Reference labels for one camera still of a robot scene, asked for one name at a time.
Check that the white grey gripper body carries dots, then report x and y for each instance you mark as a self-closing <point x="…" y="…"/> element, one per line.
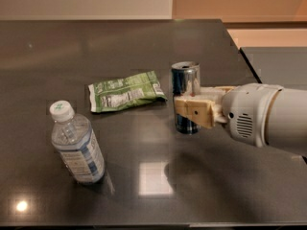
<point x="248" y="109"/>

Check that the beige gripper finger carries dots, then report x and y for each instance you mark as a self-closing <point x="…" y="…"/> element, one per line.
<point x="197" y="111"/>
<point x="214" y="94"/>

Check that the silver blue redbull can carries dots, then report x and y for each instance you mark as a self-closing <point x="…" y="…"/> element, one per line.
<point x="186" y="83"/>

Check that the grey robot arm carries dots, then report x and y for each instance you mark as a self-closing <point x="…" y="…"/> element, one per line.
<point x="256" y="114"/>

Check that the green snack bag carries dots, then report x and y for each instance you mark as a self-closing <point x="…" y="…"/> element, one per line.
<point x="121" y="94"/>

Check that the clear plastic water bottle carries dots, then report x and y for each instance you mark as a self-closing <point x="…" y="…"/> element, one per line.
<point x="74" y="139"/>

